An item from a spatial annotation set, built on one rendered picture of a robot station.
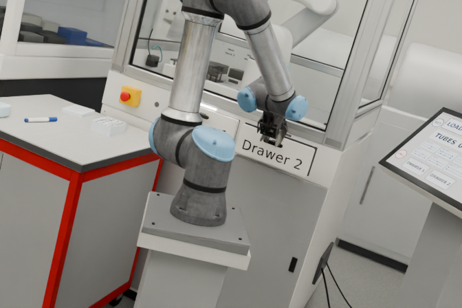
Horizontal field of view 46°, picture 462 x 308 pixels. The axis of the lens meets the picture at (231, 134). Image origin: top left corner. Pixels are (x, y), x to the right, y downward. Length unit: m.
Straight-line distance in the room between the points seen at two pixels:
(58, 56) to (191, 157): 1.35
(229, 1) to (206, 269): 0.67
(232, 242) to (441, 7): 4.12
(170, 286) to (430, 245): 0.87
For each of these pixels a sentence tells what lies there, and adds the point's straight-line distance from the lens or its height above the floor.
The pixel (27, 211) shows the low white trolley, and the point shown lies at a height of 0.53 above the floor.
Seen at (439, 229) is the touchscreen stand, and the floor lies 0.84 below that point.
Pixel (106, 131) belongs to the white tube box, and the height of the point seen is 0.77.
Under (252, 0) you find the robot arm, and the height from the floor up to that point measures 1.36.
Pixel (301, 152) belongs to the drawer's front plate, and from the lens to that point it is 2.00.
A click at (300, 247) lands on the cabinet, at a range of 2.13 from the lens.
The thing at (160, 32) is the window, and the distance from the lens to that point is 2.26.
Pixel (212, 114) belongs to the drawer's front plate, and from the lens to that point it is 2.13.
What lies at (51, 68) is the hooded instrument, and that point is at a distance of 2.61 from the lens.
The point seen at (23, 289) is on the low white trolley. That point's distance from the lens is 2.01.
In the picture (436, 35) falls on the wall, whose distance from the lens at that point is 5.22.
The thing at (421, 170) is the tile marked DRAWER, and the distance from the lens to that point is 1.85.
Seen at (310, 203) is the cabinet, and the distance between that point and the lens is 2.07.
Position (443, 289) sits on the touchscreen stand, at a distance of 1.88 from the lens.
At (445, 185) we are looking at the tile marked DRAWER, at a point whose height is 1.00.
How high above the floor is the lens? 1.32
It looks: 13 degrees down
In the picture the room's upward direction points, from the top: 16 degrees clockwise
